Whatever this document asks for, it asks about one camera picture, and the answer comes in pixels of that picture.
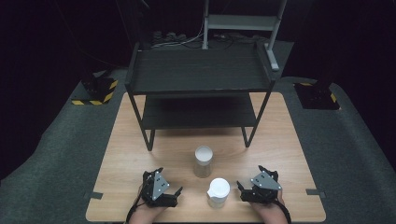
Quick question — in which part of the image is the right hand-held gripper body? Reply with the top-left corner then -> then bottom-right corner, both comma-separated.
242,170 -> 283,205

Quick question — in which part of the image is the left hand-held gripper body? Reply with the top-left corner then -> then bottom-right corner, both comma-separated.
141,169 -> 180,208

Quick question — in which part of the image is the white spout lid jar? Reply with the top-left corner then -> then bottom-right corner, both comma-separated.
206,177 -> 232,209

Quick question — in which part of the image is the round white lid jar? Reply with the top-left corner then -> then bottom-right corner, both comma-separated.
193,145 -> 215,179

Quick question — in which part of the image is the black two-tier shelf rack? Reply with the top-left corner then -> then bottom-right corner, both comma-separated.
124,40 -> 276,152

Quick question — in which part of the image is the person's right hand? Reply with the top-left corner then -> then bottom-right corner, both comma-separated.
248,191 -> 286,217

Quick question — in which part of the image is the person's left hand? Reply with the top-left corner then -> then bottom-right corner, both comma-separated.
135,186 -> 167,217

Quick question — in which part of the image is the grey tape piece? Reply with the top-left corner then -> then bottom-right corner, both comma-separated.
305,188 -> 327,200
83,190 -> 104,201

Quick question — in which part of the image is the black yellow striped stand base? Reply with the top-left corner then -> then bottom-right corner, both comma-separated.
71,69 -> 120,106
293,81 -> 341,111

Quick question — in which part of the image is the black power strip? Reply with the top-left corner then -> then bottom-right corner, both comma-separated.
151,30 -> 189,48

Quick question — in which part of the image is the grey metal stand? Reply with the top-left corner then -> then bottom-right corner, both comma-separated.
202,0 -> 288,73

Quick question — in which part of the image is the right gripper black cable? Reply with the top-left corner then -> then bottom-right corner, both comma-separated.
274,199 -> 292,224

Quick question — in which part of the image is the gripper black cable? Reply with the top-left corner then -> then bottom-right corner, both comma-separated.
274,199 -> 292,224
125,186 -> 148,224

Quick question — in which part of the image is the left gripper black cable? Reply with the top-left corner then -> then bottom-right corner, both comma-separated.
125,186 -> 148,224

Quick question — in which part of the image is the black cable bundle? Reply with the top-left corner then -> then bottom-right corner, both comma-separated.
213,32 -> 269,49

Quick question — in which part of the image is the white cable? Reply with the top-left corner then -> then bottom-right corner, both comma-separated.
152,17 -> 205,49

